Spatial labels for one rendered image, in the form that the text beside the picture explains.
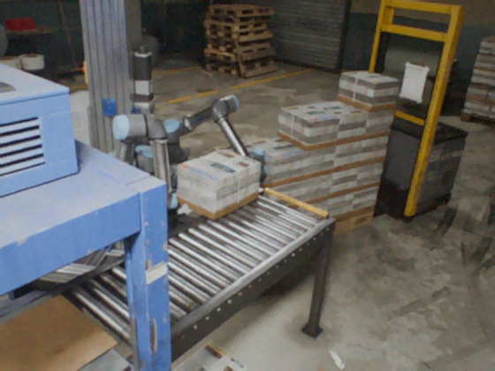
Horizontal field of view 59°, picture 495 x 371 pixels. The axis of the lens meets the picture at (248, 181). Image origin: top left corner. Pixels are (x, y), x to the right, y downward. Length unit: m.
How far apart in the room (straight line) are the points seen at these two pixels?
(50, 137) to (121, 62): 1.65
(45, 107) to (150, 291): 0.49
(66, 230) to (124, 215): 0.13
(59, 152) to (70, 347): 0.85
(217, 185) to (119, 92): 0.84
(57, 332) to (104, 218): 0.89
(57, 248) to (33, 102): 0.30
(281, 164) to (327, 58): 7.54
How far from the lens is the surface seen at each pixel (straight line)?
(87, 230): 0.94
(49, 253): 0.92
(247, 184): 2.43
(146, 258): 1.08
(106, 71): 2.69
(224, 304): 1.84
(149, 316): 1.19
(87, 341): 1.72
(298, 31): 10.91
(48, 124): 1.03
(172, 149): 3.04
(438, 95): 3.84
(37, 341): 1.77
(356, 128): 3.51
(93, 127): 2.82
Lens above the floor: 2.00
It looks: 26 degrees down
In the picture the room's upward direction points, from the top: 4 degrees clockwise
